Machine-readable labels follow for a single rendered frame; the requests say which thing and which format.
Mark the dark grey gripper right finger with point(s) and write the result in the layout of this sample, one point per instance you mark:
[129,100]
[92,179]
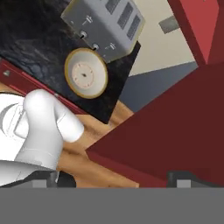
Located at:
[172,179]

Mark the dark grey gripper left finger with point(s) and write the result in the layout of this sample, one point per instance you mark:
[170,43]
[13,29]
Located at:
[52,179]

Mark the dark red cabinet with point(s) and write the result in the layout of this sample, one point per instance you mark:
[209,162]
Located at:
[175,125]

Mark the white bowl with yellow rim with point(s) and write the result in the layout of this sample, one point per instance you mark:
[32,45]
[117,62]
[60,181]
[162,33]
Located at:
[86,74]

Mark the small grey drawer knob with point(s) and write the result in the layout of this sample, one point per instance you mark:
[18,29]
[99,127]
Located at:
[56,94]
[6,73]

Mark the grey toaster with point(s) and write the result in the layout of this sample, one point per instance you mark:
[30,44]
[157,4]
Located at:
[100,27]

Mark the grey wall socket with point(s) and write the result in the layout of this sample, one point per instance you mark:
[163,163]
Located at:
[169,24]

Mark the red wall cabinet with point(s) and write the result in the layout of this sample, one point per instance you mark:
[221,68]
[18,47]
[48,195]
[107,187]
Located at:
[201,26]

